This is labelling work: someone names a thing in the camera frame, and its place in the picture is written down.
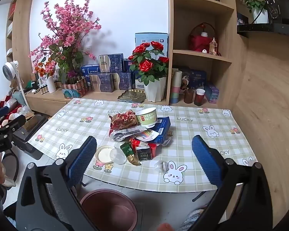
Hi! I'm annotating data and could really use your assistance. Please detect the blue cardboard box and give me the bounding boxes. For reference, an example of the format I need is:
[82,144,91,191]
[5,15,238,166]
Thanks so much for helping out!
[144,117,171,145]

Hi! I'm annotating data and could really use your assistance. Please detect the white round lid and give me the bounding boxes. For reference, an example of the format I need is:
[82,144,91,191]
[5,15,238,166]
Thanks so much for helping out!
[96,146,115,163]

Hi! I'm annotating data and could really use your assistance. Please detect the clear plastic lid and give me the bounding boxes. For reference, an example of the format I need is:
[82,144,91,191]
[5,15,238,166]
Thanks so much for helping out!
[110,148,128,165]

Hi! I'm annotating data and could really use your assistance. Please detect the green yogurt cup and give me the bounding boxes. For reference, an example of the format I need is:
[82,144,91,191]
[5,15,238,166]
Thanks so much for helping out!
[135,107,158,128]

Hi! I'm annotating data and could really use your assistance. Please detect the blue and white box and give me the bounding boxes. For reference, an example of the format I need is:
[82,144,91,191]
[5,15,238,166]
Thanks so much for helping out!
[135,71,147,89]

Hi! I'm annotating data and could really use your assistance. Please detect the brown cup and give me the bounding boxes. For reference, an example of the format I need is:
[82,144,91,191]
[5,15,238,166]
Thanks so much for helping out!
[184,89,195,104]

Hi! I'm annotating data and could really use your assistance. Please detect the wooden shelf unit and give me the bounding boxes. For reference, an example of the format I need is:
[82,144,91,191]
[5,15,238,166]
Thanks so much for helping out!
[5,0,239,117]

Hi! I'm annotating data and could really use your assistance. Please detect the black countertop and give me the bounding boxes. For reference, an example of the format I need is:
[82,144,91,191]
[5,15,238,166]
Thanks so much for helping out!
[237,23,289,39]

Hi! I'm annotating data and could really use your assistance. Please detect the row of small bottles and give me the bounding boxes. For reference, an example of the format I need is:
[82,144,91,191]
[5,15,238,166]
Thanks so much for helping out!
[36,84,50,95]

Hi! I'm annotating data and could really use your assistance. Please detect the red cup with white rim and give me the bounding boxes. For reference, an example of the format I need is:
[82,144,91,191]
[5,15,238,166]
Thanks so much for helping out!
[194,89,206,106]

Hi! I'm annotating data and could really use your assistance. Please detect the white packet of coloured sticks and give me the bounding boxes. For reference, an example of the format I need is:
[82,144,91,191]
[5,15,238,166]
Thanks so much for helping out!
[135,129,159,142]

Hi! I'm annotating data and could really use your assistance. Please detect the stack of pastel cups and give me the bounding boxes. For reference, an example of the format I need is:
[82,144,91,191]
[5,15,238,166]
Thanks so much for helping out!
[170,71,182,104]

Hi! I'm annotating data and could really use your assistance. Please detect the white cylinder vase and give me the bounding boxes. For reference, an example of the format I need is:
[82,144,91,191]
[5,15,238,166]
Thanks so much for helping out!
[46,76,56,93]

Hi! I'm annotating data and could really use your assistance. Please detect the brown plastic bin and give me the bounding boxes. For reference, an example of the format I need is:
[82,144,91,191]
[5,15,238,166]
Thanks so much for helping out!
[80,189,138,231]

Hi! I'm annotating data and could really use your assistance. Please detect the orange artificial flowers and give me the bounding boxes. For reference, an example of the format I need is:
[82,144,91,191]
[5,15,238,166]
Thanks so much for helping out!
[33,63,56,77]

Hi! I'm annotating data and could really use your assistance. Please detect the gold leaf tray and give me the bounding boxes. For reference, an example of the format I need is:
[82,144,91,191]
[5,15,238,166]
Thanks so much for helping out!
[118,89,146,102]

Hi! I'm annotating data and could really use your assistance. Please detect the small clear plastic piece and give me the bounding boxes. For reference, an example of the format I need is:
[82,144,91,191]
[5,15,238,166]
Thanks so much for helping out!
[155,161,168,173]

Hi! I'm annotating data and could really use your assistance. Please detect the flat blue box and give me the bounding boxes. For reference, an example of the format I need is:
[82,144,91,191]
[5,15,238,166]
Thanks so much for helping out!
[81,64,100,77]

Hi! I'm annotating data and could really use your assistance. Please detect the red basket with handle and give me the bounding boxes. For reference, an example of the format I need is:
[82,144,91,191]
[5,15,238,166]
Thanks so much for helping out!
[188,23,218,53]

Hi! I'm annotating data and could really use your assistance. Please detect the small blue carton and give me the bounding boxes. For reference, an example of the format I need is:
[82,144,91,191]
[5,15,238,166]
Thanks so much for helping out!
[204,83,219,103]

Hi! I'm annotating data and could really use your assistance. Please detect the checked bunny tablecloth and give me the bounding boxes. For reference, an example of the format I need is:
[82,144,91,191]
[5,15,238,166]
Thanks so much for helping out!
[29,98,258,193]

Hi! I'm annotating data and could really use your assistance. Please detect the striped wicker planter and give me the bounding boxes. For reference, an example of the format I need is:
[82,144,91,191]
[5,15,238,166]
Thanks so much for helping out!
[61,76,89,99]

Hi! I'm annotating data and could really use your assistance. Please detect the small black box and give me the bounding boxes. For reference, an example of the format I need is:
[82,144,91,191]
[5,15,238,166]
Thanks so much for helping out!
[135,147,152,161]

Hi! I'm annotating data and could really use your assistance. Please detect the black folding table frame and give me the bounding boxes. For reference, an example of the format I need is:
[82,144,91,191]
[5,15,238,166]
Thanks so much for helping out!
[192,191,207,202]

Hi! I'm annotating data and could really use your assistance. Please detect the crushed red drink can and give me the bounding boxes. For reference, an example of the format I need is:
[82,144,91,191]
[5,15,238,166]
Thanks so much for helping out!
[109,110,138,135]

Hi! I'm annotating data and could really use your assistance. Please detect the person's right leg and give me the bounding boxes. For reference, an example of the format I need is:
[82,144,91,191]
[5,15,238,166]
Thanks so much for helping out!
[178,204,215,231]

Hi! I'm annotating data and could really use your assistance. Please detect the dark blue gift box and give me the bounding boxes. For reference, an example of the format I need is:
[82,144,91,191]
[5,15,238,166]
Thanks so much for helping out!
[181,69,207,94]

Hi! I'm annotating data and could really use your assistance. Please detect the glass perfume bottle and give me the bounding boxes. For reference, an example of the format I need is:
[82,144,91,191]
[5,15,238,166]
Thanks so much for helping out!
[209,38,218,55]

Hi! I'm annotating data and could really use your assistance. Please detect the pink blossom artificial plant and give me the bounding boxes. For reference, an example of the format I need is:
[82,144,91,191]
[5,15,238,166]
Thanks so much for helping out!
[29,0,102,85]

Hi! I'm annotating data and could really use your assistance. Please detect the red and white box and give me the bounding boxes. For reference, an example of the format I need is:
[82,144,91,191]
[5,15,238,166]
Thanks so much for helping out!
[131,138,157,159]

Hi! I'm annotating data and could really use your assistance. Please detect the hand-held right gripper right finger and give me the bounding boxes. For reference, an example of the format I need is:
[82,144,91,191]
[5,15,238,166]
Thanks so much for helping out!
[191,135,274,231]

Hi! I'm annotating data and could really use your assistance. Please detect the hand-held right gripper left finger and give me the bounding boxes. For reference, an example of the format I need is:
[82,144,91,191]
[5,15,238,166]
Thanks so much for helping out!
[14,136,98,231]

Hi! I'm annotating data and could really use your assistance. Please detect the green tea packet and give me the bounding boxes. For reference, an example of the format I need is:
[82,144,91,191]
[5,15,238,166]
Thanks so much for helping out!
[120,142,133,156]

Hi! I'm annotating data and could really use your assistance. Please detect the large light blue box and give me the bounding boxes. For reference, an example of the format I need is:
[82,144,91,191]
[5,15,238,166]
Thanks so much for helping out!
[135,32,168,58]

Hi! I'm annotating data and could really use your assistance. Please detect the black case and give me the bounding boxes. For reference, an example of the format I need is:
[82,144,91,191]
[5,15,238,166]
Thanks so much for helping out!
[12,114,49,150]

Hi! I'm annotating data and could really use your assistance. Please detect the white square flower pot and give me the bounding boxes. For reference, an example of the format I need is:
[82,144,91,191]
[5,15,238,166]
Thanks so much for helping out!
[252,7,269,24]

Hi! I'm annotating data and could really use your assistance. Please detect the white desk fan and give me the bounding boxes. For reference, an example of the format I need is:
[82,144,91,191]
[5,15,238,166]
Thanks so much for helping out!
[2,61,27,106]

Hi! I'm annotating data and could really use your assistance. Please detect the red and white checked blanket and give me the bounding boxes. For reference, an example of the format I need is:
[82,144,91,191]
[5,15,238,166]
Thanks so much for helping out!
[0,95,22,128]

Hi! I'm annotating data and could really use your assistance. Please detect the red rose artificial plant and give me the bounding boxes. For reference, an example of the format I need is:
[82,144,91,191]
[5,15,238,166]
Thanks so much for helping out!
[128,41,169,86]

